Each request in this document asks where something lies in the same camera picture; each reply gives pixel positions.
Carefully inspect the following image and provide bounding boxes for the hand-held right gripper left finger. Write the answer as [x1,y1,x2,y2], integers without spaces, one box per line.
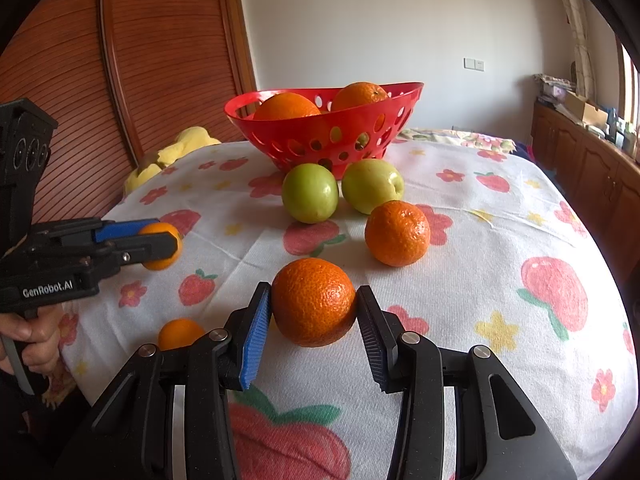
[55,282,273,480]

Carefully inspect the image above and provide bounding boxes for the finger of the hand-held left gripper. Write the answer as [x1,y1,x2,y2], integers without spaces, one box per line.
[117,232,181,268]
[95,219,161,244]

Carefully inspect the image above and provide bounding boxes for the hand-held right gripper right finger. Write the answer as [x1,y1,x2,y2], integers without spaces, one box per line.
[355,285,581,480]

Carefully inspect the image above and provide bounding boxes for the small tangerine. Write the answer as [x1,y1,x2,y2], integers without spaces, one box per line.
[158,318,206,352]
[138,222,184,272]

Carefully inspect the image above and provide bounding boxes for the mandarin orange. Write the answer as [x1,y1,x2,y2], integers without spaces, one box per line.
[271,257,357,348]
[364,200,432,268]

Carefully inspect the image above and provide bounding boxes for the red perforated plastic basket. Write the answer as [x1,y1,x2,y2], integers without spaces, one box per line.
[224,81,425,180]

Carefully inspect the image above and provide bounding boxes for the large orange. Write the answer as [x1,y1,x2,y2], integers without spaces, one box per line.
[331,81,390,111]
[252,91,322,121]

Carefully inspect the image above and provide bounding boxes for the person's left hand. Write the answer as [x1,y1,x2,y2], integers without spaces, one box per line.
[0,309,64,377]

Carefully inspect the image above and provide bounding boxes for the yellow plush toy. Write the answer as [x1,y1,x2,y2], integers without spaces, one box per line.
[124,127,222,196]

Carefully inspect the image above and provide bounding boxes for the strawberry print white cloth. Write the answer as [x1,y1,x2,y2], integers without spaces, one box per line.
[60,137,636,480]

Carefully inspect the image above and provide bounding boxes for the green apple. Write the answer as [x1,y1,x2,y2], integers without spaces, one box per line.
[281,162,340,225]
[341,158,405,215]

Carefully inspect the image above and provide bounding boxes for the wooden louvered wardrobe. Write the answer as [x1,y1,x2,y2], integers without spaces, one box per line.
[0,0,258,226]

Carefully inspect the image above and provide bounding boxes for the floral quilt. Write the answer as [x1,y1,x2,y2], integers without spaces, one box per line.
[400,127,516,153]

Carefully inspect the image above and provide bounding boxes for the low wooden cabinet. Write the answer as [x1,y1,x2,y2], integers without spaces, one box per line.
[530,102,640,281]

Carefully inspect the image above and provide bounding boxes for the pile of printed cloth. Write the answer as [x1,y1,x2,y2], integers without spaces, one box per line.
[534,74,576,106]

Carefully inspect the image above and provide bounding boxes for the cardboard box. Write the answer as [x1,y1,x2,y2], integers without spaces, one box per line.
[565,91,611,128]

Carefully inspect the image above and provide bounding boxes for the window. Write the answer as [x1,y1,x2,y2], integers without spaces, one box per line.
[617,35,640,126]

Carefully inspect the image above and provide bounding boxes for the patterned white curtain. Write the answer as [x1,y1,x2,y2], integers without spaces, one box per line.
[545,0,597,91]

